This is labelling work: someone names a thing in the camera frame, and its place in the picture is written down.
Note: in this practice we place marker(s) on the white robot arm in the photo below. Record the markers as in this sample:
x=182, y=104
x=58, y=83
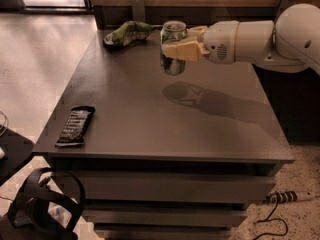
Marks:
x=290, y=44

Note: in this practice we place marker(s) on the left metal shelf bracket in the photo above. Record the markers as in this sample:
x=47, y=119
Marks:
x=138, y=10

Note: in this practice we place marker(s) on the grey drawer cabinet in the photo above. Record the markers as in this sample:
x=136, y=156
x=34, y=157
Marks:
x=167, y=157

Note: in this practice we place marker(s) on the black side table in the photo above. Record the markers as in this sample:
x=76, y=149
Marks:
x=17, y=153

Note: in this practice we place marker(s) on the right metal shelf bracket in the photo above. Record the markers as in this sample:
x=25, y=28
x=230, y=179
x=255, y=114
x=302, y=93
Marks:
x=283, y=5

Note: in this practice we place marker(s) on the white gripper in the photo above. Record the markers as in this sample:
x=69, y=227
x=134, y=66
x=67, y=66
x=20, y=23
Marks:
x=220, y=41

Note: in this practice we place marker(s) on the black vr headset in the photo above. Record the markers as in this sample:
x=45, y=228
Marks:
x=29, y=209

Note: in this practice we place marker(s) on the metal shelf bracket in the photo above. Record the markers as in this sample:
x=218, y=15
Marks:
x=283, y=5
x=138, y=10

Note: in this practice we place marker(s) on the striped power strip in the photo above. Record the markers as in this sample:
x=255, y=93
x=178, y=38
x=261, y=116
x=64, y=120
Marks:
x=288, y=197

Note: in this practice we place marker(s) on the green chip bag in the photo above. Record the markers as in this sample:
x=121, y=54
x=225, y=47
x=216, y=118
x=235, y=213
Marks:
x=128, y=33

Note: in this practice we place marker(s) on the black rxbar chocolate bar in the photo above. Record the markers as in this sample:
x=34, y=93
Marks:
x=75, y=127

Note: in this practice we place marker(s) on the green soda can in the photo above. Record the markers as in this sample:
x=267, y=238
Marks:
x=172, y=31

